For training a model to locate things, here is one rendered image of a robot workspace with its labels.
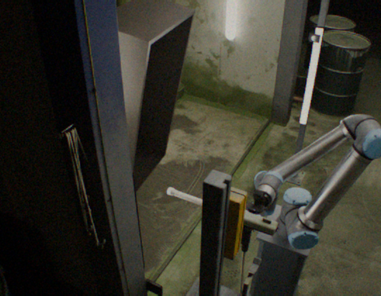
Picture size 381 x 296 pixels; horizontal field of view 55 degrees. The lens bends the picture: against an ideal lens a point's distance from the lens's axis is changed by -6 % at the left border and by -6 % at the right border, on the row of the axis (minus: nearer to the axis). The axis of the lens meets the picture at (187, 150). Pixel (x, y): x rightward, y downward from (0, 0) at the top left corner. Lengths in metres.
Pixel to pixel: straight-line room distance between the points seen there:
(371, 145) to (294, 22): 2.38
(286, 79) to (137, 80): 2.34
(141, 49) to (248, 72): 2.41
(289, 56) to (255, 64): 0.39
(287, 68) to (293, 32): 0.39
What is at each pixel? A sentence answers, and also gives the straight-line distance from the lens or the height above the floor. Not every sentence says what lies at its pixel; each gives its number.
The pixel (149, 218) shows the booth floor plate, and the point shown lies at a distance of 3.13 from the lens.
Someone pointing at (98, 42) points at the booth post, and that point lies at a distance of 1.21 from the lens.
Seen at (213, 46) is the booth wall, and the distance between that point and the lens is 4.29.
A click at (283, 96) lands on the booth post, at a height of 0.36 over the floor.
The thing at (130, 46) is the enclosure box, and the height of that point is 1.59.
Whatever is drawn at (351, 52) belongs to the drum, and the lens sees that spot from 4.39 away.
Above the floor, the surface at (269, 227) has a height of 1.20.
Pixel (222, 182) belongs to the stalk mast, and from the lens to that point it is 0.99.
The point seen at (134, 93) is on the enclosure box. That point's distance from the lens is 2.09.
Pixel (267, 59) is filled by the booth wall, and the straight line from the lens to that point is 4.10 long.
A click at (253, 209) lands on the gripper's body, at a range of 1.62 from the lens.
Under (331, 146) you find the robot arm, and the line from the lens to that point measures 1.85.
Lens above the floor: 2.29
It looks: 36 degrees down
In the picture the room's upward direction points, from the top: straight up
